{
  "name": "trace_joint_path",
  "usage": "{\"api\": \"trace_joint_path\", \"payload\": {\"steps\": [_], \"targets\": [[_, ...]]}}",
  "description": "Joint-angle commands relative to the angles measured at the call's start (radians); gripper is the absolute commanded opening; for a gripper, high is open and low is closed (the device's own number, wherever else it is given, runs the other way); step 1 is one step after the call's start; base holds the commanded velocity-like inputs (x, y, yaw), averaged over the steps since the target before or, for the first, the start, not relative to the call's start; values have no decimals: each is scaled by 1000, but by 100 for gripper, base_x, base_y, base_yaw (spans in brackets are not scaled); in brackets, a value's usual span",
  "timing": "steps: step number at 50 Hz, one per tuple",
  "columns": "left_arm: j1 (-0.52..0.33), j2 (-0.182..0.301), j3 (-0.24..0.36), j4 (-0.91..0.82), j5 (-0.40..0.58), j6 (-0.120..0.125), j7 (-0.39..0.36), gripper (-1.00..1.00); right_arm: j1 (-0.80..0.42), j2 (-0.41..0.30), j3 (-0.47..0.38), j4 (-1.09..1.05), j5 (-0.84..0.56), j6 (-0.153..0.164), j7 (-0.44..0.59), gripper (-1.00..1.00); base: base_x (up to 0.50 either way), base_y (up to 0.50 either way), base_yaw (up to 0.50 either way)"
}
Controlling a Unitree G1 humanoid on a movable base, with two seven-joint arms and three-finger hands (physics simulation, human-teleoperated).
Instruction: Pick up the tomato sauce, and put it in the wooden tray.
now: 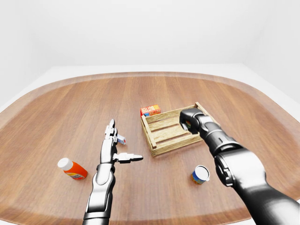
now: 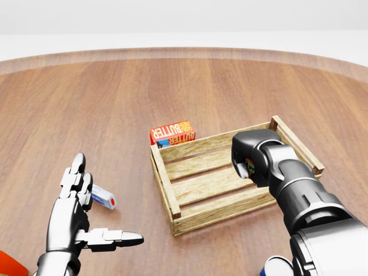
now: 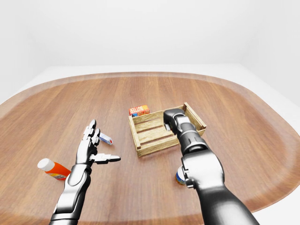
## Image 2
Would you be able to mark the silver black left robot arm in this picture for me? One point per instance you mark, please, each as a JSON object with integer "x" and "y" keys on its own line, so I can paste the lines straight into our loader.
{"x": 54, "y": 264}

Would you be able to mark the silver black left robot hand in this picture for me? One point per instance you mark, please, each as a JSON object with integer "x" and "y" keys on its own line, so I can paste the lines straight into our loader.
{"x": 67, "y": 218}

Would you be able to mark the small white box red dot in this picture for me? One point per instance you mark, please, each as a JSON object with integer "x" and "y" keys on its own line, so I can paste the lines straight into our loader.
{"x": 104, "y": 198}

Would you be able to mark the red butter box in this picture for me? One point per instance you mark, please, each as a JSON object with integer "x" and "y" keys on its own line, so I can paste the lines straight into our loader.
{"x": 172, "y": 133}

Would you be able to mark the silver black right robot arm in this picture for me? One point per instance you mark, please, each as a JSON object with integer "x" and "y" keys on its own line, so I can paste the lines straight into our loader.
{"x": 310, "y": 207}

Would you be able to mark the orange object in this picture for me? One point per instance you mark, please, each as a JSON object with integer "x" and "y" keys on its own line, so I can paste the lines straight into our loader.
{"x": 10, "y": 266}

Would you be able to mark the tomato sauce tin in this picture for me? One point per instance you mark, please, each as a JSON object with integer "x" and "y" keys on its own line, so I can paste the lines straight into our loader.
{"x": 252, "y": 167}

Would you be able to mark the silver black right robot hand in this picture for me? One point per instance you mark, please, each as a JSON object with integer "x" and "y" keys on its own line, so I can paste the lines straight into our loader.
{"x": 253, "y": 141}

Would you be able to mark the blue white tin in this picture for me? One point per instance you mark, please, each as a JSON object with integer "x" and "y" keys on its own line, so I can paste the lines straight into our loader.
{"x": 276, "y": 267}

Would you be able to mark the wooden slat tray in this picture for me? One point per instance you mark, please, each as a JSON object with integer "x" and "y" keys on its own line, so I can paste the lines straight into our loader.
{"x": 201, "y": 178}

